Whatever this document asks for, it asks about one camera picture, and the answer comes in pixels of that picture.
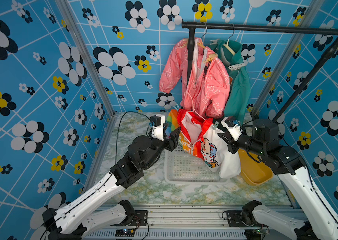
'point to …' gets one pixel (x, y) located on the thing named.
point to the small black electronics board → (123, 232)
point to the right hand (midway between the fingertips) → (223, 131)
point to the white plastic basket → (182, 167)
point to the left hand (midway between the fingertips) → (176, 124)
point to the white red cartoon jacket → (199, 136)
